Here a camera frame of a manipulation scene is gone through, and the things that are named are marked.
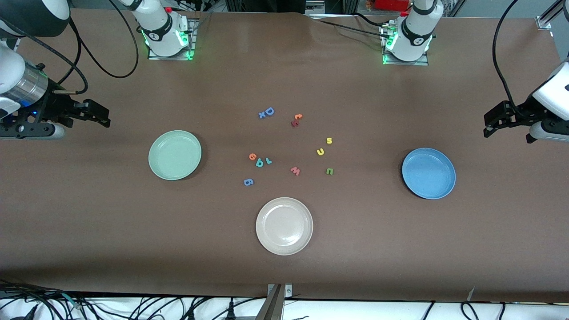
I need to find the black background box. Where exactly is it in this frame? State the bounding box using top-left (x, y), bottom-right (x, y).
top-left (225, 0), bottom-right (306, 14)

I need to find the black floor cable bundle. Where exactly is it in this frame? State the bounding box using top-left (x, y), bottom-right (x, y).
top-left (0, 280), bottom-right (89, 320)

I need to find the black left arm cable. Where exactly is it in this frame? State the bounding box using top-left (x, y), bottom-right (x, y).
top-left (492, 0), bottom-right (521, 112)

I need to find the blue plate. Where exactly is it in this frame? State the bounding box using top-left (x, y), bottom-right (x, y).
top-left (402, 148), bottom-right (456, 200)

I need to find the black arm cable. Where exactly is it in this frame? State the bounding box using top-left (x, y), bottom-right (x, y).
top-left (492, 0), bottom-right (521, 112)
top-left (27, 0), bottom-right (139, 95)

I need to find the pale green plate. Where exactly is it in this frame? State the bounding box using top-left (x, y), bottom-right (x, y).
top-left (148, 130), bottom-right (202, 180)

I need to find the black tabletop cable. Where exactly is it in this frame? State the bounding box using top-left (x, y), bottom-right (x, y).
top-left (311, 12), bottom-right (388, 36)

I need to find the red background box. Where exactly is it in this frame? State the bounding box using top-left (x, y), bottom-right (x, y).
top-left (374, 0), bottom-right (410, 12)

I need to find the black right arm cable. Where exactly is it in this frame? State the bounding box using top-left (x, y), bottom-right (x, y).
top-left (27, 0), bottom-right (139, 95)

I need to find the metal left arm base mount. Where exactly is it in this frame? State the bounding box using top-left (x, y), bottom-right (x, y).
top-left (382, 24), bottom-right (429, 66)

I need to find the metal right arm base mount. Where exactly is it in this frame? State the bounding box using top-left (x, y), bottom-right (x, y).
top-left (148, 18), bottom-right (197, 60)

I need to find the beige white plate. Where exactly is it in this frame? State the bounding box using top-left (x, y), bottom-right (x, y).
top-left (256, 197), bottom-right (313, 256)

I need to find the aluminium frame corner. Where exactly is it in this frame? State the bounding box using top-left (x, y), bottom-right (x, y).
top-left (536, 0), bottom-right (569, 31)

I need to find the metal table edge bracket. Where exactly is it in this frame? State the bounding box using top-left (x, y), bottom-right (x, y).
top-left (256, 284), bottom-right (293, 320)

